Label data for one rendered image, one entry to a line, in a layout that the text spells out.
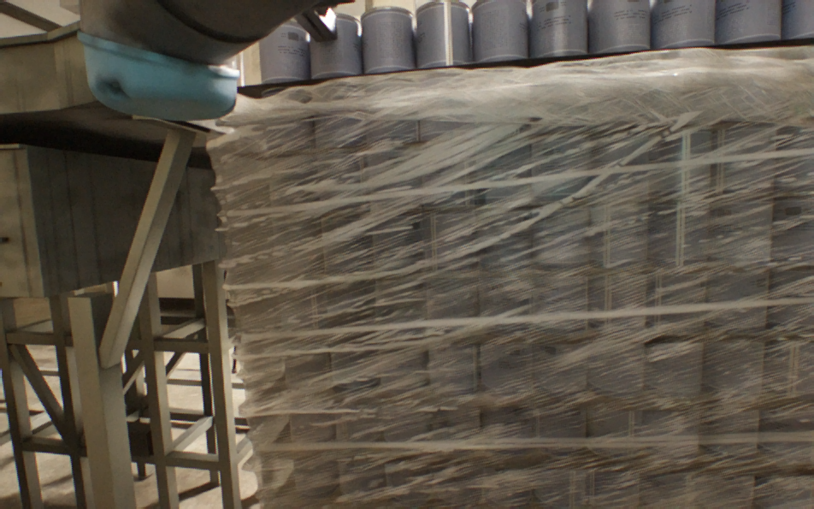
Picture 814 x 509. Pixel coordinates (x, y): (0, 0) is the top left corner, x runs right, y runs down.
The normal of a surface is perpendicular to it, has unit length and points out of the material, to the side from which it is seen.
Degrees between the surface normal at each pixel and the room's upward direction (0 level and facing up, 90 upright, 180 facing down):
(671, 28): 91
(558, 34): 90
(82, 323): 90
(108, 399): 90
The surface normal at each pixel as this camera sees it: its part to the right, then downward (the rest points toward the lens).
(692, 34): -0.27, 0.12
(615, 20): -0.51, 0.12
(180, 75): 0.61, 0.14
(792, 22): -0.94, 0.08
